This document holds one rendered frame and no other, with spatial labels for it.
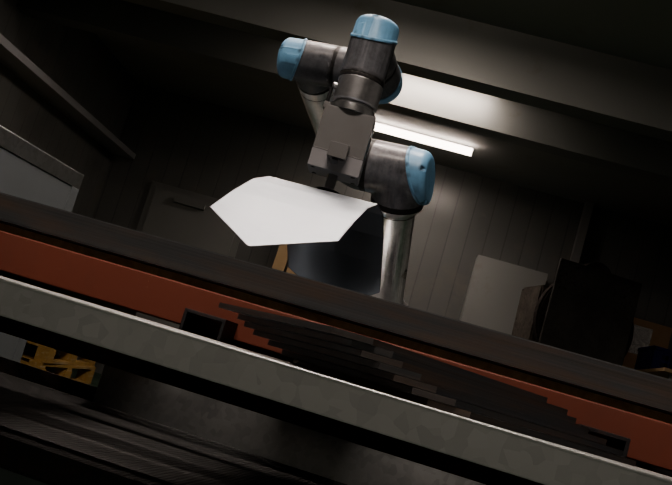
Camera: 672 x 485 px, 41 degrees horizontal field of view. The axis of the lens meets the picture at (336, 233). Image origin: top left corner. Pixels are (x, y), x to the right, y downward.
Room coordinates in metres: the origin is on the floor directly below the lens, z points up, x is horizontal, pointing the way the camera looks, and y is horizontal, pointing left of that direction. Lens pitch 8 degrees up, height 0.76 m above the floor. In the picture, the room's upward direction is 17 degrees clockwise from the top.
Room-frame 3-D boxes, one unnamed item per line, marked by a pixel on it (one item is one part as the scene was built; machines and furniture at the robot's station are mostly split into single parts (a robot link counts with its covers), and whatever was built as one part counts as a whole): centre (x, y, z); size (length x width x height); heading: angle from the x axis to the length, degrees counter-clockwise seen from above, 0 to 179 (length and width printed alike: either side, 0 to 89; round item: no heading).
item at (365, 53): (1.43, 0.03, 1.27); 0.09 x 0.08 x 0.11; 165
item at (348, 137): (1.41, 0.03, 1.11); 0.10 x 0.09 x 0.16; 177
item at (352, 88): (1.43, 0.03, 1.19); 0.08 x 0.08 x 0.05
